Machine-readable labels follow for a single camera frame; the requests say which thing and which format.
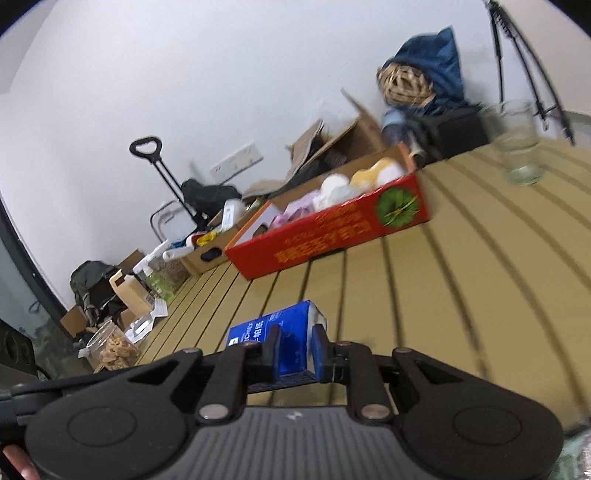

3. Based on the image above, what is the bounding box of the pale pink soft item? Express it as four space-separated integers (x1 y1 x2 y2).
270 193 325 230

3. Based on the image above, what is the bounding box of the black tripod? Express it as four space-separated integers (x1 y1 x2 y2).
484 0 576 147

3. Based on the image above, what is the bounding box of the black bag on trolley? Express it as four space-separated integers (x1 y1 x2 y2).
180 178 243 220

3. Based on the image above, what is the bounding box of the clear spray bottle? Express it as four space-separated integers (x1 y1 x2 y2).
133 251 179 304

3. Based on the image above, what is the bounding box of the blue bottle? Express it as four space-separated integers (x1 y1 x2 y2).
380 108 414 145

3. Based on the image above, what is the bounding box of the dark blue cloth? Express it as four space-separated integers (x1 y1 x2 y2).
383 26 465 117

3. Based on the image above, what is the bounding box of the person's left hand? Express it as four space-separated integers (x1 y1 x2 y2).
0 444 38 480

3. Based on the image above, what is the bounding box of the white wall socket strip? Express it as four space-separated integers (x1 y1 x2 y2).
209 140 264 184

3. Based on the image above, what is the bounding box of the wicker ball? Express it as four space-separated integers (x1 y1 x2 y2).
377 63 437 110

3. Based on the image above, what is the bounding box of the blue tissue packet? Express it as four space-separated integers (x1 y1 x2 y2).
226 299 329 377

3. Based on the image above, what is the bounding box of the black backpack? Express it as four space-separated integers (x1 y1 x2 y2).
69 260 124 325

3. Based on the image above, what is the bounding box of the yellow plush toy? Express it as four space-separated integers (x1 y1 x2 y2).
349 157 403 189

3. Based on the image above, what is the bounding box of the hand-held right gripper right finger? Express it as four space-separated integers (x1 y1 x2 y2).
311 324 463 425

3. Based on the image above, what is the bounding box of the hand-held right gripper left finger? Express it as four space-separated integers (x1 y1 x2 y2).
130 324 283 425

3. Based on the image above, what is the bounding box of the red cardboard box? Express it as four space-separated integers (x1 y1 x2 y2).
224 142 433 281

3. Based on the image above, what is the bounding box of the clear drinking glass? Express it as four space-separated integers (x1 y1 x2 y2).
479 99 548 188

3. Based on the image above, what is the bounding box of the light wooden box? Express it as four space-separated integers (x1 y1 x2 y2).
109 268 156 320

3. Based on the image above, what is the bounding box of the clear jar of snacks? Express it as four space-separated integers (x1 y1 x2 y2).
87 320 140 371

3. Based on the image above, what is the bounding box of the black case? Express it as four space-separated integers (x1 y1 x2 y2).
410 104 491 163

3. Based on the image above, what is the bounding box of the small cardboard box with hole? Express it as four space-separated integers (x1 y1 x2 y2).
177 217 246 276

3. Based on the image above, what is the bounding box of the black hand trolley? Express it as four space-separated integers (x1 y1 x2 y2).
130 137 209 232

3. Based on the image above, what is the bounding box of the large brown cardboard box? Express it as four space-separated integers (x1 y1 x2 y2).
242 87 408 200

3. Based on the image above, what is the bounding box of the black box with round holes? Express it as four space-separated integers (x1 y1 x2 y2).
0 318 37 376

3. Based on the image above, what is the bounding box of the white plastic packaging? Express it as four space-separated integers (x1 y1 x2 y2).
129 297 170 343

